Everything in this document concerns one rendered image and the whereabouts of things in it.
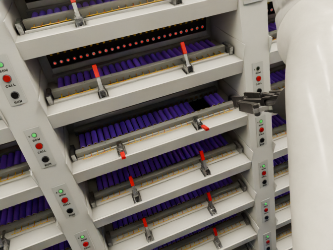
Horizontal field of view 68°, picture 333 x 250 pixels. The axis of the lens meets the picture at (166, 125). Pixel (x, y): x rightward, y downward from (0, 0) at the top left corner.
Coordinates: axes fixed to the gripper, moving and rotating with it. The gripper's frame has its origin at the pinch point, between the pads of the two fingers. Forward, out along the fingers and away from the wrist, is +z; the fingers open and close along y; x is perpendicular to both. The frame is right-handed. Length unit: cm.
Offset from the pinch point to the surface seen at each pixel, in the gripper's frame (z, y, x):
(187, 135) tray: 15.5, 14.2, 8.6
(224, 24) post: 18.6, -8.7, -22.5
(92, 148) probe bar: 19.3, 44.2, 3.7
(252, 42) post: 10.5, -12.4, -14.3
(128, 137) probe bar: 19.1, 32.5, 4.1
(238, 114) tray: 17.0, -5.9, 7.8
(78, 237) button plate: 20, 58, 31
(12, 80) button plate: 9, 56, -21
